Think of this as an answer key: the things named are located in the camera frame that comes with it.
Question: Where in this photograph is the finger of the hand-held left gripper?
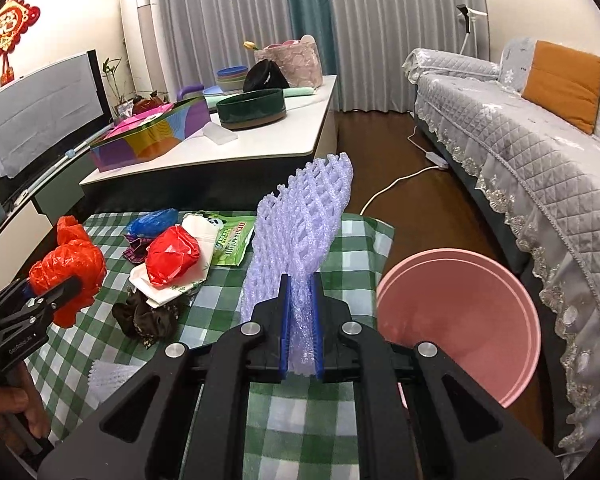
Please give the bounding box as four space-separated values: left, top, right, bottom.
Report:
22 276 84 329
0 277 37 312

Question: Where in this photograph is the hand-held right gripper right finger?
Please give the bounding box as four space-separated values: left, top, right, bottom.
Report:
310 274 566 480

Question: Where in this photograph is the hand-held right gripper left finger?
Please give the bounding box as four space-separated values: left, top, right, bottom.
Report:
37 274 293 480

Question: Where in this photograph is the red plastic bag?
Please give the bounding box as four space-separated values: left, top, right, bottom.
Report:
146 225 202 288
28 216 107 329

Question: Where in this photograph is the dark brown wrapper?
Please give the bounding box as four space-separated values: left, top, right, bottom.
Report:
112 290 181 351

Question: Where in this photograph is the white foam net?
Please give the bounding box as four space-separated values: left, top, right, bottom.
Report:
87 359 137 401

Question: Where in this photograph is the purple foam net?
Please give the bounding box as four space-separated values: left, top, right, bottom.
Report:
240 152 355 378

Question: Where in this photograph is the pink plastic bucket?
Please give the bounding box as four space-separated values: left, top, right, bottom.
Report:
376 248 541 408

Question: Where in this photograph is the person's left hand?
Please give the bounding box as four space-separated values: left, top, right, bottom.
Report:
0 357 52 443

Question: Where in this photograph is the television cabinet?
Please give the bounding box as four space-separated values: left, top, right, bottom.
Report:
0 160 93 301

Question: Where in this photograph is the green checked tablecloth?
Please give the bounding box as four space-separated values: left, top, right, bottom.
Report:
30 210 412 480

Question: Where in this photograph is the white paper bag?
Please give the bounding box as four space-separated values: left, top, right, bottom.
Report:
129 212 218 309

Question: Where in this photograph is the purple candy wrapper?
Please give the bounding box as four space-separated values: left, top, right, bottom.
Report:
122 232 153 265

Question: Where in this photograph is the green panda snack packet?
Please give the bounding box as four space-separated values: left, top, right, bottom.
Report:
200 212 256 267

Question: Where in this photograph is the blue plastic bag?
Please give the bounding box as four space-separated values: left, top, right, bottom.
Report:
126 208 180 237

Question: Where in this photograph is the colourful patterned box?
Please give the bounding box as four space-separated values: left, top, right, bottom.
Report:
89 98 212 172

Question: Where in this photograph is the covered television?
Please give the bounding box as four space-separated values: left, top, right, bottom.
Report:
0 49 112 196

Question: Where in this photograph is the white coffee table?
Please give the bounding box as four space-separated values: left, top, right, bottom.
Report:
79 74 338 211

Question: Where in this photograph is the red teapot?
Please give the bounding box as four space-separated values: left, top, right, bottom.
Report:
132 91 170 115

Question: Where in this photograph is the bamboo plant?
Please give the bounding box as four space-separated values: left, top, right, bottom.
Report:
101 57 131 116

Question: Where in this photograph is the dark green round container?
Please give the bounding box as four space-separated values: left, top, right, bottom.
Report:
216 88 287 132

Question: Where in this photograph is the stack of pastel bowls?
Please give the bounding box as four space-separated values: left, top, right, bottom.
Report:
216 65 251 95

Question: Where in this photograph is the grey quilted sofa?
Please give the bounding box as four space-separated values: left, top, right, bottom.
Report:
402 35 600 461

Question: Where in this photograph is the pink lace basket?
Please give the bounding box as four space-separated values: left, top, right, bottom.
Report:
253 40 324 88

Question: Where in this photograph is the white standing air conditioner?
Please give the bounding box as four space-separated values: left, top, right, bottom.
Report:
120 0 171 103

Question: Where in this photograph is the teal curtain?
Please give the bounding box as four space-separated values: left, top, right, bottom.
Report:
282 0 340 111

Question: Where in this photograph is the grey curtain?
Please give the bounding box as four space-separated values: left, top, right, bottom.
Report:
322 0 488 113
147 0 301 93

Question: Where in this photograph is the orange cushion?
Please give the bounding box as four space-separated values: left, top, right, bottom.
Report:
521 40 600 135

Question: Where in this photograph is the white power cable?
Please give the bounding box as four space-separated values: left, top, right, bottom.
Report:
359 127 433 216

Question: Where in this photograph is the red wall ornament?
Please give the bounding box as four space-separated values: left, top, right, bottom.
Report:
0 0 41 86

